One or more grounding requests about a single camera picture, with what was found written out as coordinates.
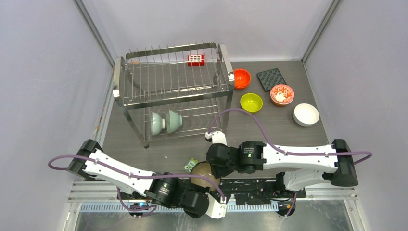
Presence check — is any dark blue ceramic bowl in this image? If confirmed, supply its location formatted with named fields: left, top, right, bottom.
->
left=190, top=162, right=221, bottom=192

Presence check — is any yellow bowl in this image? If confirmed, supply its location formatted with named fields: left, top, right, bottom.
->
left=240, top=93, right=263, bottom=113

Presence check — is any orange plastic bowl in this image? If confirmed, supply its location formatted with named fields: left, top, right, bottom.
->
left=233, top=69, right=251, bottom=86
left=234, top=85, right=249, bottom=90

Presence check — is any metal two-tier dish rack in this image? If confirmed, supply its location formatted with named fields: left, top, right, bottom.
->
left=112, top=42, right=234, bottom=148

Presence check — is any white bowl red pattern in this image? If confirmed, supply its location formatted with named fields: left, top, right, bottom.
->
left=270, top=84, right=295, bottom=102

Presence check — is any plain white bowl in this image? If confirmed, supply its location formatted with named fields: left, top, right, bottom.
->
left=293, top=103, right=320, bottom=127

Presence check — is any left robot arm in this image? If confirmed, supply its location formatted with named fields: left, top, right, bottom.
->
left=67, top=140, right=212, bottom=218

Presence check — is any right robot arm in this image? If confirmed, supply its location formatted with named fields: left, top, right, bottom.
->
left=206, top=141, right=358, bottom=198

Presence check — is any white plate in rack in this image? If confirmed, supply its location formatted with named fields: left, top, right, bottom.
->
left=151, top=112, right=166, bottom=136

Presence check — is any green owl puzzle piece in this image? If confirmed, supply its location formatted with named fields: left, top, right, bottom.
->
left=183, top=158, right=198, bottom=173

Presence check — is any pale green ceramic bowl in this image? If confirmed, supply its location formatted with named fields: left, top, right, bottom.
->
left=165, top=109, right=183, bottom=134

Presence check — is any dark grey studded baseplate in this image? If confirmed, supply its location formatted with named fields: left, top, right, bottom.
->
left=256, top=68, right=287, bottom=92

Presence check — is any red white toy block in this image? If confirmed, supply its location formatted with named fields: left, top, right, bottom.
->
left=187, top=54, right=205, bottom=67

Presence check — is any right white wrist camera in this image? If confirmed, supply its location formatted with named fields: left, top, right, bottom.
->
left=204, top=131, right=227, bottom=146

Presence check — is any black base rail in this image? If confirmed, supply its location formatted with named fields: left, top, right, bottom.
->
left=118, top=178, right=306, bottom=206

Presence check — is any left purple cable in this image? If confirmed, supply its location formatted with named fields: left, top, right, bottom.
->
left=48, top=154, right=228, bottom=218

